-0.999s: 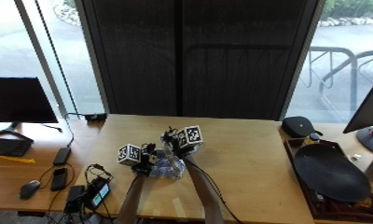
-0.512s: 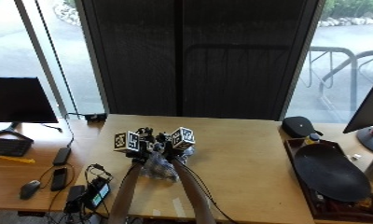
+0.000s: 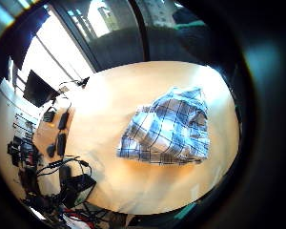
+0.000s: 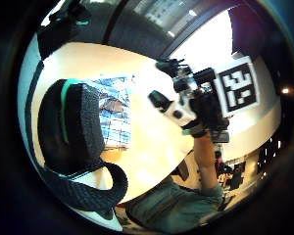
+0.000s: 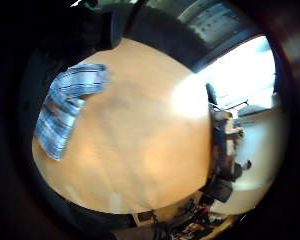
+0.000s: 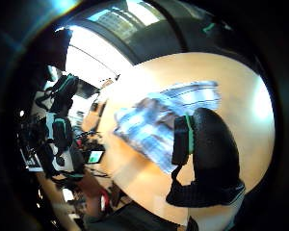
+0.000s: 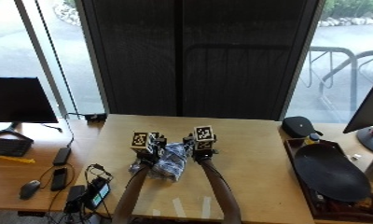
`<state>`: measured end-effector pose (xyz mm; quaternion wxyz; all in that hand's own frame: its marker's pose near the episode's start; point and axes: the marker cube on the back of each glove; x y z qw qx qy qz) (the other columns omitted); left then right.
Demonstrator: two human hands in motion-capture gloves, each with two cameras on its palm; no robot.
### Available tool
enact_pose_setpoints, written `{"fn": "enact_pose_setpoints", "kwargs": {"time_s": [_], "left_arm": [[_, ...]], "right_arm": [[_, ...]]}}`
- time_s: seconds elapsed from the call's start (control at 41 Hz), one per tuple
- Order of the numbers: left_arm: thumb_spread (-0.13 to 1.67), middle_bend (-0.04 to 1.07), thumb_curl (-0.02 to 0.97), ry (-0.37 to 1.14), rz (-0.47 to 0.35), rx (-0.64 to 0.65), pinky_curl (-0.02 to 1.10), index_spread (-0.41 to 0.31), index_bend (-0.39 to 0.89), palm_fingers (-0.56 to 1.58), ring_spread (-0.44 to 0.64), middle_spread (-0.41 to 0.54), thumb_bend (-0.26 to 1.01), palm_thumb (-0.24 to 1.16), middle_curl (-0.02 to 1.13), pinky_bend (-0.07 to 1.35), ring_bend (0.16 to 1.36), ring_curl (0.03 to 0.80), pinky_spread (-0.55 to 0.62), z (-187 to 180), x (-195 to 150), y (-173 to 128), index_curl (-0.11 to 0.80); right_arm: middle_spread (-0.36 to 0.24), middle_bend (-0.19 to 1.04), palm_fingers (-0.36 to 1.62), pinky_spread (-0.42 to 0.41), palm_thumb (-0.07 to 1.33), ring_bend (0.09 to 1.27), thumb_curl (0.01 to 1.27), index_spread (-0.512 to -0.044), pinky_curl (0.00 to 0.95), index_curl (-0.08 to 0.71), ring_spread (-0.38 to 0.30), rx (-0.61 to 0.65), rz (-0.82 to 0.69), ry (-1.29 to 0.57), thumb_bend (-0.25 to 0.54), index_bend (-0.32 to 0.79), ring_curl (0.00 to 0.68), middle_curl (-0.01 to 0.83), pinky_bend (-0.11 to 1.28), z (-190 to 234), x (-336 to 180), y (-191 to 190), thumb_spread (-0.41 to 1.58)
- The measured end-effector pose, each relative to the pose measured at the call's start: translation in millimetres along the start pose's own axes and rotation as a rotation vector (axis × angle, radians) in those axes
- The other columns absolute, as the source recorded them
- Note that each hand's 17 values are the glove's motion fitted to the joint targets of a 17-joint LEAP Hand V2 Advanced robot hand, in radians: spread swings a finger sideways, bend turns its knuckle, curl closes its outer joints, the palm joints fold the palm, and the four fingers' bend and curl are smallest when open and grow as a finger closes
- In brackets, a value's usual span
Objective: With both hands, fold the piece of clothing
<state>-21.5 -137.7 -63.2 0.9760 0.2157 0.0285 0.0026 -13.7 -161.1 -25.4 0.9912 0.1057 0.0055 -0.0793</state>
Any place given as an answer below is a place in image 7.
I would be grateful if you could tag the person's right hand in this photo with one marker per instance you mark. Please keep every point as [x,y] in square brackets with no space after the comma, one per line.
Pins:
[203,153]

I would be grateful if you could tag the person's left hand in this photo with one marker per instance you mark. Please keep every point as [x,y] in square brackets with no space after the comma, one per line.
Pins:
[152,153]

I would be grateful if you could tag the blue white patterned cloth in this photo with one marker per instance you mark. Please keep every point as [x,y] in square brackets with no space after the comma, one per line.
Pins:
[174,161]

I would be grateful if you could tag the white marker cube right glove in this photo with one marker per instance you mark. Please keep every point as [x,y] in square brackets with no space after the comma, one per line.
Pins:
[204,134]

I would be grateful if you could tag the white marker cube glove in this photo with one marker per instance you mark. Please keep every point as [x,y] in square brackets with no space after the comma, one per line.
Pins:
[142,140]
[204,134]

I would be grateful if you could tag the white marker cube left glove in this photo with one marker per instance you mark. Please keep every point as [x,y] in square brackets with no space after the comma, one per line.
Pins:
[142,140]

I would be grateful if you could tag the black adapter block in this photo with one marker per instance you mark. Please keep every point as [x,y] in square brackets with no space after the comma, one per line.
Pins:
[95,117]

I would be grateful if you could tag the phone with lit screen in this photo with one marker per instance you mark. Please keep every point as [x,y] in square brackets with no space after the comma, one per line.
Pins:
[99,193]

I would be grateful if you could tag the black power brick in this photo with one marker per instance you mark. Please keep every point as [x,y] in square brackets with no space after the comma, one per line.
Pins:
[62,156]

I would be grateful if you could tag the dark wooden tray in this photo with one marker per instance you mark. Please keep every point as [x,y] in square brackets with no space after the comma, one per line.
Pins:
[295,152]

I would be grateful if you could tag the dark window blind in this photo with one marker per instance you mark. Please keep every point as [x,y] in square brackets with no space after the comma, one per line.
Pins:
[195,59]

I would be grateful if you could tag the black small box device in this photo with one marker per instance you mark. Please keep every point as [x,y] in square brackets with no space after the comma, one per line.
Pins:
[75,197]

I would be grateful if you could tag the black zip case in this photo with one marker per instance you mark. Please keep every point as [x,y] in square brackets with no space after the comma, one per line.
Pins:
[299,126]

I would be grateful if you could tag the black slim phone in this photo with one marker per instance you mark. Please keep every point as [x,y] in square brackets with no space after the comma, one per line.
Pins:
[59,179]

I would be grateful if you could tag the yellow bottle black cap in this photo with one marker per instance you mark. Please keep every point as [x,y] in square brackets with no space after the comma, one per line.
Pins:
[312,139]

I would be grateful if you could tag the black computer mouse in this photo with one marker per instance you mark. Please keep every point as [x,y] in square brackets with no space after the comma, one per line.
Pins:
[30,188]

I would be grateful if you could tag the yellow flat tool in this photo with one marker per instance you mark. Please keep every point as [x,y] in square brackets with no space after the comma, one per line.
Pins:
[15,160]

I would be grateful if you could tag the black oval plate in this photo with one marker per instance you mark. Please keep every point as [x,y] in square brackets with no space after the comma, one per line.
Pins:
[331,174]

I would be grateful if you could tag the black keyboard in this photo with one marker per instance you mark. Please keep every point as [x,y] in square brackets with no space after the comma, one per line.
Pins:
[6,146]

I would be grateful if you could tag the black computer monitor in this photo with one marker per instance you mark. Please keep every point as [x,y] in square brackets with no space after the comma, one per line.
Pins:
[17,99]

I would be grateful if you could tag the small white clip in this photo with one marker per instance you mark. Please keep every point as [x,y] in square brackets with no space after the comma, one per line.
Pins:
[356,156]

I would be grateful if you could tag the monitor with red-necked stand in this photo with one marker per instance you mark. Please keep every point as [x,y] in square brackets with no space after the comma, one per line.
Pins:
[371,109]

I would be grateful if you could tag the grey metal bike rack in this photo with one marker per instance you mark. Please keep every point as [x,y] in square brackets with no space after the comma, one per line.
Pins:
[353,71]

